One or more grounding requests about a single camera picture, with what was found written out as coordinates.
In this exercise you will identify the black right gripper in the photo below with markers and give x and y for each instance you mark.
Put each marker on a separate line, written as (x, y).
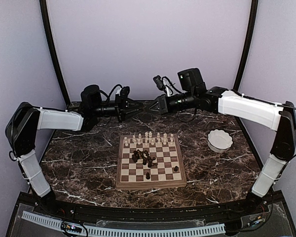
(163, 104)

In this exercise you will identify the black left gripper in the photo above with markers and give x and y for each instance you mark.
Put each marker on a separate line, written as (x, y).
(123, 109)

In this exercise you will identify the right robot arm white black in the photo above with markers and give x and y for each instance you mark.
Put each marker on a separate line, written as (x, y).
(278, 117)

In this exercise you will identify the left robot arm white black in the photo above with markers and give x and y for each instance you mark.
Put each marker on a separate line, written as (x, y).
(22, 128)

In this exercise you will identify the pile of dark chess pieces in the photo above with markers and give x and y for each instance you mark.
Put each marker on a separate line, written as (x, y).
(145, 157)

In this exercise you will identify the wooden chess board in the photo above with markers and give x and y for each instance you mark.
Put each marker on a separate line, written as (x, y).
(132, 176)

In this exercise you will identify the white king piece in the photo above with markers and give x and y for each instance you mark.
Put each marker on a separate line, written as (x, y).
(146, 137)

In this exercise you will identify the white bishop left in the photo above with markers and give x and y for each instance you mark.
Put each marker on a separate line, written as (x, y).
(139, 138)

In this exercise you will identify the white bishop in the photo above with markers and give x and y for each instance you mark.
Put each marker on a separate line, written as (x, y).
(139, 138)
(158, 138)

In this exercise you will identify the white bishop right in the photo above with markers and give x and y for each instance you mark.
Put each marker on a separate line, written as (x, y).
(158, 138)

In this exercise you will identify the white knight right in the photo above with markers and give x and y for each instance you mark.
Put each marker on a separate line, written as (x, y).
(165, 140)

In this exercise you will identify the white knight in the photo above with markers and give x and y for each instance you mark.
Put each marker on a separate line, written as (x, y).
(134, 140)
(165, 140)

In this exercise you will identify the white knight left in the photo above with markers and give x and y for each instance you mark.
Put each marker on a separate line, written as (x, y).
(134, 140)

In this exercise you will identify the white scalloped bowl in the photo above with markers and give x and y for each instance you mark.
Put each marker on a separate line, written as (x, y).
(219, 141)

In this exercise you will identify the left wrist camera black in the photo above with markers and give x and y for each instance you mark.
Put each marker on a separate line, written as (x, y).
(124, 92)

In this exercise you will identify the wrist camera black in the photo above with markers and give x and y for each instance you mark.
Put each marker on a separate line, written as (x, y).
(124, 92)
(159, 83)

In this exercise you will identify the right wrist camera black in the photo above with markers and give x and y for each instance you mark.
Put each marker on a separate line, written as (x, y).
(159, 83)

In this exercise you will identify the black front rail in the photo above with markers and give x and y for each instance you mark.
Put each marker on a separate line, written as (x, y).
(92, 213)

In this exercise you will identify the left black corner post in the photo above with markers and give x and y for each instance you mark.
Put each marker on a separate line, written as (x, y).
(52, 51)

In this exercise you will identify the black corner post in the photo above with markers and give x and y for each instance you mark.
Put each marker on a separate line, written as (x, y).
(246, 45)
(52, 51)

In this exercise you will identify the white slotted cable duct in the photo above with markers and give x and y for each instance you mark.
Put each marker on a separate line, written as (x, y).
(122, 229)

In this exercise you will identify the right black corner post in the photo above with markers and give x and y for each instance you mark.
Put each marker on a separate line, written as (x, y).
(246, 45)

